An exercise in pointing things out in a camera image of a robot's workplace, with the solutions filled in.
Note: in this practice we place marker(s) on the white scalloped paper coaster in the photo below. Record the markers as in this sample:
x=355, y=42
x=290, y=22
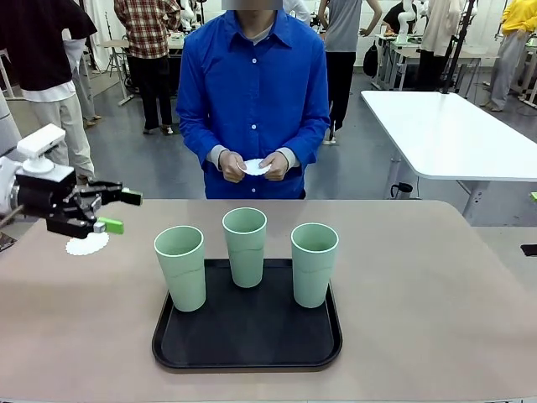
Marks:
x=84, y=247
x=253, y=167

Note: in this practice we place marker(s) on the black hanging bag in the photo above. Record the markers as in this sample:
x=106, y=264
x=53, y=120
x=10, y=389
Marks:
x=371, y=61

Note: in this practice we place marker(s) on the person's right hand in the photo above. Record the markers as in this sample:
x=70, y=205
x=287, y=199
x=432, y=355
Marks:
x=230, y=165

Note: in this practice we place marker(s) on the person in yellow top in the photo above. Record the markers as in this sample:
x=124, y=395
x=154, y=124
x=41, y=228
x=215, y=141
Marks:
x=518, y=17

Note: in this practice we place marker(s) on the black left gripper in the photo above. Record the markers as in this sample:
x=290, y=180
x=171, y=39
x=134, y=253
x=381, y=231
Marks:
x=42, y=195

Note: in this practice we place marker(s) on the person's left hand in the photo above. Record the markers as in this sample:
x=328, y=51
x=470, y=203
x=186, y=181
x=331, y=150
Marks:
x=279, y=165

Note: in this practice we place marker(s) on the black table caster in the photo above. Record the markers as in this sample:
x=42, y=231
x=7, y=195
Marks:
x=403, y=188

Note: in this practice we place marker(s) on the seated person in black shirt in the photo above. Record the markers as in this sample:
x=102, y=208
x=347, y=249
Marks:
x=396, y=17

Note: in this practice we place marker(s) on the person in plaid shirt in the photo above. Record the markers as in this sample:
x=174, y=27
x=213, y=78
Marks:
x=147, y=25

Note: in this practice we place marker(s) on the person's torso in blue shirt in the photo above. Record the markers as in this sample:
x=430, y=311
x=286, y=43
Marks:
x=251, y=84

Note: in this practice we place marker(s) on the person in white top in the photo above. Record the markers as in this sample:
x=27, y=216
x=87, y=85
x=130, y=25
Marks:
x=81, y=84

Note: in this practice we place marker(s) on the black plastic serving tray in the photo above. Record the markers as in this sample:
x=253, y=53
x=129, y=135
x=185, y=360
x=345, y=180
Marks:
x=247, y=336

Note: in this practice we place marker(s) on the grey background desk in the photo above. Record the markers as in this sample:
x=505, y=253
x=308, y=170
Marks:
x=474, y=52

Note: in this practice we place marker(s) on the wooden background table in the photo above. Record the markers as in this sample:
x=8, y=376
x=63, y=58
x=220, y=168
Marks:
x=115, y=43

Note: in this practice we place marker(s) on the person's right forearm blue sleeve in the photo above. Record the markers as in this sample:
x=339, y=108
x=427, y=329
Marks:
x=201, y=144

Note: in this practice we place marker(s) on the small black flat object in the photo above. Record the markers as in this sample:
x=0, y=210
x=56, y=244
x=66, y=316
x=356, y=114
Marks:
x=530, y=249

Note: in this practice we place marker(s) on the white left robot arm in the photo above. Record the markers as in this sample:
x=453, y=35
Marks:
x=6, y=178

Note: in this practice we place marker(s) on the person in beige garment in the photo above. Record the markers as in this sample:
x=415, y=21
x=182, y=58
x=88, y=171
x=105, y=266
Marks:
x=438, y=25

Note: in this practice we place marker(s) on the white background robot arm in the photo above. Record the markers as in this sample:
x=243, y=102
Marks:
x=405, y=25

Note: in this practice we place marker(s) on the person's left forearm blue sleeve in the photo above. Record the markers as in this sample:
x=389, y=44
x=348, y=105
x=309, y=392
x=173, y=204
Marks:
x=306, y=144

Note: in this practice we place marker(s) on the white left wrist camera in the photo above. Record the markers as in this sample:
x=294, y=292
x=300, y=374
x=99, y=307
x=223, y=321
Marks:
x=40, y=142

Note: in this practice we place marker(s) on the dark brown flat object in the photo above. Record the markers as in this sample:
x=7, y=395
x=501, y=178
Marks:
x=5, y=242

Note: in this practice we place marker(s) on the white cylindrical air purifier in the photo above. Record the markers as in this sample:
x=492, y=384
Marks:
x=6, y=126

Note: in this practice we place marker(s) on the person in black top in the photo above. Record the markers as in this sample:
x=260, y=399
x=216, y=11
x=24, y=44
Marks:
x=38, y=42

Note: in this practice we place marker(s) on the black tripod pole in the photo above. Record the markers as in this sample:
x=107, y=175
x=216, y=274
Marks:
x=457, y=46

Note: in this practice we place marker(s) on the person in grey t-shirt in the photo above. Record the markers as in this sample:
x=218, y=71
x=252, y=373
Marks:
x=342, y=25

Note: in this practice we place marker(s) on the pale green plastic cup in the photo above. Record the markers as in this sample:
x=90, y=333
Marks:
x=245, y=256
x=312, y=273
x=182, y=277

